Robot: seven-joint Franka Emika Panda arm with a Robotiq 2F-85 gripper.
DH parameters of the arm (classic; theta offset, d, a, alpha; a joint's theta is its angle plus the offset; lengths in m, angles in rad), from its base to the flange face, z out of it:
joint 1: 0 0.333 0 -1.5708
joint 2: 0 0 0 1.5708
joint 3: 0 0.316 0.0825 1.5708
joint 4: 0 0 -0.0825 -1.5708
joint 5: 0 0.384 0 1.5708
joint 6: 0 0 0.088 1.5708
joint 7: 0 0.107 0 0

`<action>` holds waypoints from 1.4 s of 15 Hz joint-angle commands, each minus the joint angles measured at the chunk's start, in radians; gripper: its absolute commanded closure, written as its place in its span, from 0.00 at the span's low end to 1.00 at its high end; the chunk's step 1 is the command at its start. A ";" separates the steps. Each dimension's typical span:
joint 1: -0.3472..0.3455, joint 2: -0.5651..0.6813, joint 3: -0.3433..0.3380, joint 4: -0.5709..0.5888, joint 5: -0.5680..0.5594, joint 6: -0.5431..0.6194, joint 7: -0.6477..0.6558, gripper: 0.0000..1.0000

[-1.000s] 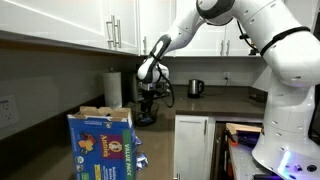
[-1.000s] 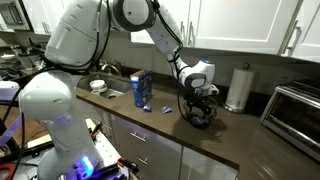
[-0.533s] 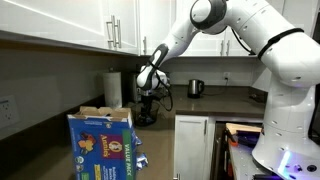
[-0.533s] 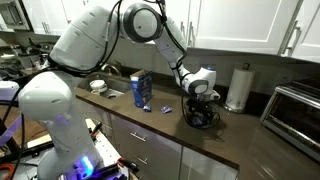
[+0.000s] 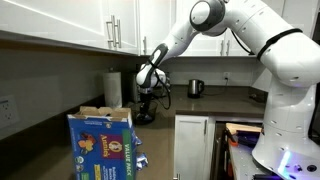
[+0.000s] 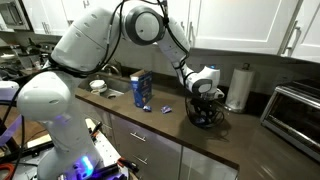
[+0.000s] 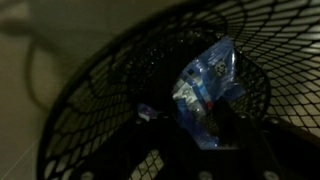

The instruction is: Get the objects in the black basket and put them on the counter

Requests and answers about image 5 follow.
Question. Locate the white wall outlet large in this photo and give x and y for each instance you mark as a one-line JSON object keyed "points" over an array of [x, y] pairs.
{"points": [[8, 111]]}

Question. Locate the orange tool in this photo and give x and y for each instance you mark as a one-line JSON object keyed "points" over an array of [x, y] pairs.
{"points": [[234, 140]]}

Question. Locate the wooden board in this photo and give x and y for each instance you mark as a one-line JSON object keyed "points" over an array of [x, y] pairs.
{"points": [[243, 127]]}

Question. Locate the small white wall outlet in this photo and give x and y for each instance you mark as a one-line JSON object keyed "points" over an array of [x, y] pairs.
{"points": [[226, 75]]}

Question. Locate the white paper towel roll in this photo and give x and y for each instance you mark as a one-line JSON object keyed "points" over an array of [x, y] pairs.
{"points": [[112, 89]]}

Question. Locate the steel electric kettle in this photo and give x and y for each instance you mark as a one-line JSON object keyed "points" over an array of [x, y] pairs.
{"points": [[194, 88]]}

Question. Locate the blue snack packet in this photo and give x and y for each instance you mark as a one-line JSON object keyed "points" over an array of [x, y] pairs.
{"points": [[136, 139], [142, 161]]}

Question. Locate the white lower cabinet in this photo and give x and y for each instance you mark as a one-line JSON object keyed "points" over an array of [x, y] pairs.
{"points": [[191, 146]]}

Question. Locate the blue Annie's snack box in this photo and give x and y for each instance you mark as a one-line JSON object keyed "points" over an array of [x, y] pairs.
{"points": [[100, 146]]}

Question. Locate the white upper cabinets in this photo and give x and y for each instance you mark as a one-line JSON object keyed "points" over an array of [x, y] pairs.
{"points": [[66, 20]]}

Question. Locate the grey robot mounting table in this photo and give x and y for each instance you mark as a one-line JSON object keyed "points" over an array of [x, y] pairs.
{"points": [[243, 163]]}

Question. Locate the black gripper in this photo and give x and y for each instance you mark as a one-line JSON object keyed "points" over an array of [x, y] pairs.
{"points": [[146, 96]]}

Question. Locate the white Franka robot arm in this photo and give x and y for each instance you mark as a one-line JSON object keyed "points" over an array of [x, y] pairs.
{"points": [[286, 60]]}

